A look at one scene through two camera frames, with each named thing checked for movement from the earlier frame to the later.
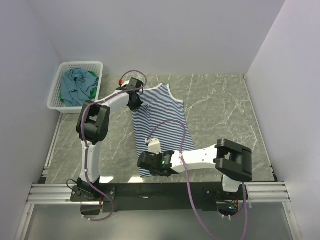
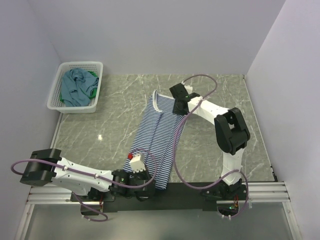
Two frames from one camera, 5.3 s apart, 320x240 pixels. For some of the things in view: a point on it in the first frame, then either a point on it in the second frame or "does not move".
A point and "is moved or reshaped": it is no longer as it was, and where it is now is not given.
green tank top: (93, 93) does not move
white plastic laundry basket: (75, 83) does not move
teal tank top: (76, 86) does not move
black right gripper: (152, 154) -> (176, 111)
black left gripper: (136, 106) -> (146, 173)
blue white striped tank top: (159, 105) is moved or reshaped
